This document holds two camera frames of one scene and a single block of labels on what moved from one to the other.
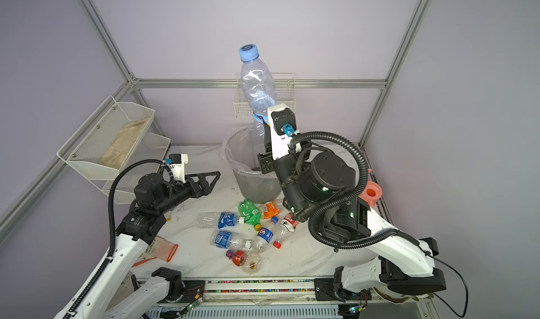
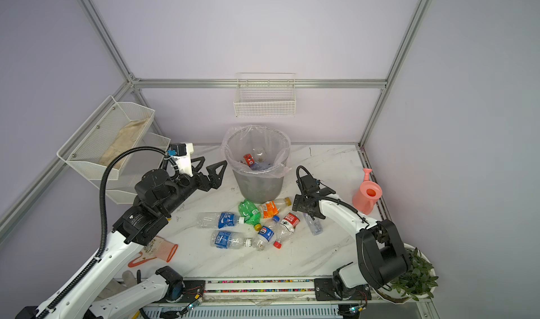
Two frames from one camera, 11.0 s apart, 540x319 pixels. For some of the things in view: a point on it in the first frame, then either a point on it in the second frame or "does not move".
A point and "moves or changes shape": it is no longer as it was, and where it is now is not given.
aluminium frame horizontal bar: x=280 y=83 does not move
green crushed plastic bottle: x=251 y=213 does not move
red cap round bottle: x=249 y=263 → x=249 y=159
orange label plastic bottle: x=267 y=211 does not move
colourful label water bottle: x=258 y=84 moves or changes shape
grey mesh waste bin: x=241 y=147 does not move
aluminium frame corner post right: x=417 y=20 does not move
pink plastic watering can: x=373 y=192 does not move
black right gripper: x=263 y=157 → x=297 y=204
